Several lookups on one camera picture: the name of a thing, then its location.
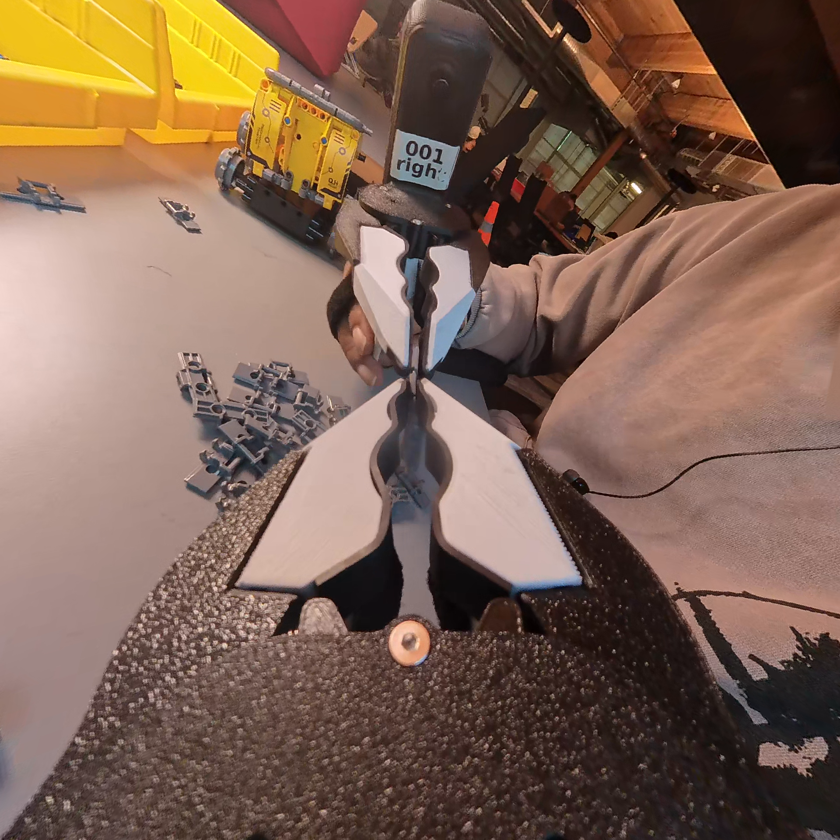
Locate person's right hand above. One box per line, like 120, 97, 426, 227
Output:
326, 262, 396, 387

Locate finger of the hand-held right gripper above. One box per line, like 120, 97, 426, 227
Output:
419, 244, 476, 376
352, 226, 412, 368

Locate red fabric object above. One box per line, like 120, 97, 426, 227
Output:
276, 0, 368, 78

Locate yellow divided parts bin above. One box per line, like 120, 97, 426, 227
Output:
0, 0, 178, 147

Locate black clip microphone with cable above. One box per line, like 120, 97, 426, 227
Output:
561, 445, 840, 498

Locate grey toy track chain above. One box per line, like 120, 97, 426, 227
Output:
387, 373, 442, 511

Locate beige printed hoodie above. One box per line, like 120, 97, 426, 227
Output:
497, 282, 840, 840

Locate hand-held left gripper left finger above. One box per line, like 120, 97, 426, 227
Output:
233, 379, 406, 624

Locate grey desk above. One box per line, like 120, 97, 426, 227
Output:
0, 125, 509, 815

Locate yellow toy robot vehicle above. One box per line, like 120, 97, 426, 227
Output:
213, 66, 373, 245

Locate person's right forearm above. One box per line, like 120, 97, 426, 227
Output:
453, 184, 840, 382

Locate grey toy track link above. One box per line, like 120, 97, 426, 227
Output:
159, 197, 202, 233

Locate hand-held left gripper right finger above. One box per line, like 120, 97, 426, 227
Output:
420, 379, 585, 624

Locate heap of track links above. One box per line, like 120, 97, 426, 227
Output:
184, 357, 353, 508

